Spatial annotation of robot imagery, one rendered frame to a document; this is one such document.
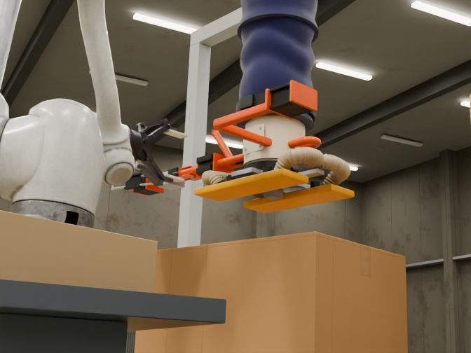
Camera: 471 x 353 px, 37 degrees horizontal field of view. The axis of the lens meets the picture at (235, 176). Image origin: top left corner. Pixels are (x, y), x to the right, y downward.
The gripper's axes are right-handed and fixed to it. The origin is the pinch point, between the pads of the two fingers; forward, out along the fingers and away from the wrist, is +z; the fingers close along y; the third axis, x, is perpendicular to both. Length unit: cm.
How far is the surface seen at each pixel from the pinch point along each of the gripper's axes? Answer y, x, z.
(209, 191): 12.9, 15.8, -1.4
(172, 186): 3.1, -19.6, 13.0
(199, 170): 2.0, -0.6, 8.2
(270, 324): 49, 44, -6
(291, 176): 12.4, 43.0, 1.7
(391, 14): -503, -435, 759
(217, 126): 1.0, 31.7, -13.8
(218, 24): -193, -214, 198
